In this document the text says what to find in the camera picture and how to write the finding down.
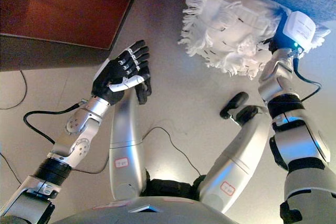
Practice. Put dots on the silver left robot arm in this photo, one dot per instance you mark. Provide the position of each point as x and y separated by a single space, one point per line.
65 142

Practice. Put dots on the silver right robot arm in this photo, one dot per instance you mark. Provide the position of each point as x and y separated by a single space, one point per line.
296 134

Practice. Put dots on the red-brown wooden cabinet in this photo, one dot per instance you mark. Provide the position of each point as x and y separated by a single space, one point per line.
65 6

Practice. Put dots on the grey robot torso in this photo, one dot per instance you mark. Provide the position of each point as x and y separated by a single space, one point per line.
147 211

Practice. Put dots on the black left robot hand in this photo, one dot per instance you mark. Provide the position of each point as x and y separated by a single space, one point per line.
115 77

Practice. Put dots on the silver right robot leg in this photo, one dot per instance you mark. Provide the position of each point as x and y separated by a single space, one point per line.
236 161

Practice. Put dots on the white fringed pillow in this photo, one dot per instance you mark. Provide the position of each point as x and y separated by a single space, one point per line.
225 35

